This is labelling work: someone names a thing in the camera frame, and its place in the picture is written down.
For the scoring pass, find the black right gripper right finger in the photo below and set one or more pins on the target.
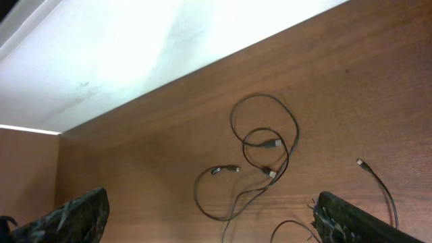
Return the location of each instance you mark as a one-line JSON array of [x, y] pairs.
[[336, 220]]

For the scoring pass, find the black cable micro usb end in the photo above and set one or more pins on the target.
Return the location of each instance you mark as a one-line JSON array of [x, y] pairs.
[[365, 166]]

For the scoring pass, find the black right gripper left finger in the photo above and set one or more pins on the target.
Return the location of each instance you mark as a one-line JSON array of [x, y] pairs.
[[81, 220]]

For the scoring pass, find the black cable long loop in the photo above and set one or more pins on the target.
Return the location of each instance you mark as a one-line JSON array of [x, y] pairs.
[[247, 197]]

